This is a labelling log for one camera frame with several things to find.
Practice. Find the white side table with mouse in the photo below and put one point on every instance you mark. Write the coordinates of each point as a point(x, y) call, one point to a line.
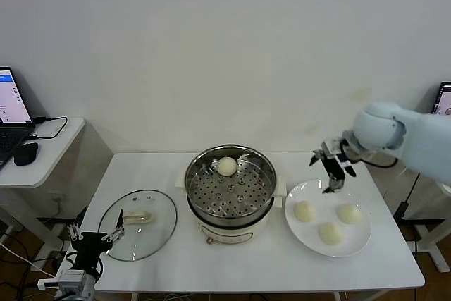
point(53, 160)

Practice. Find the stainless steel steamer tray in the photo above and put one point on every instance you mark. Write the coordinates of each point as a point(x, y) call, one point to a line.
point(229, 191)

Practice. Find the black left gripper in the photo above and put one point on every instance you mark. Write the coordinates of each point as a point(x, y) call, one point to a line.
point(89, 244)

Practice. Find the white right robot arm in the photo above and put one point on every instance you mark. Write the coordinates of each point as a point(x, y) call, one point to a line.
point(415, 139)

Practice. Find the black laptop with blue banner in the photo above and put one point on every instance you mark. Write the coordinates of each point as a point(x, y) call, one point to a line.
point(10, 103)

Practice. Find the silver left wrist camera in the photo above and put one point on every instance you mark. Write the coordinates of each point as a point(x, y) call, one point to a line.
point(72, 276)

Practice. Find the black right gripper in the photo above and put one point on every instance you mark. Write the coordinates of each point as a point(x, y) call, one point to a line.
point(334, 168)

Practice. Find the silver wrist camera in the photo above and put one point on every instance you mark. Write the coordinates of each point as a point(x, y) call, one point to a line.
point(333, 147)
point(72, 276)

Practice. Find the grey laptop showing pictures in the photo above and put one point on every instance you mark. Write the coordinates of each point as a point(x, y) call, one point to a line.
point(444, 100)

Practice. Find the black computer mouse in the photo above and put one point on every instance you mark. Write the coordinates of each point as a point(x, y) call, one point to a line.
point(25, 153)

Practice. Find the white steamed baozi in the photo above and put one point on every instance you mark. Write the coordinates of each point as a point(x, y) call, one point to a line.
point(331, 233)
point(226, 166)
point(304, 211)
point(350, 213)

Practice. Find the white round plate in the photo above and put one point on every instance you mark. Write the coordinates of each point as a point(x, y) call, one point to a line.
point(317, 241)

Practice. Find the white side table with label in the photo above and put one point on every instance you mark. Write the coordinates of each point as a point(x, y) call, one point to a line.
point(428, 241)

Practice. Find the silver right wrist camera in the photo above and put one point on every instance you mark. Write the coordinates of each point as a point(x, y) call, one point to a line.
point(333, 147)

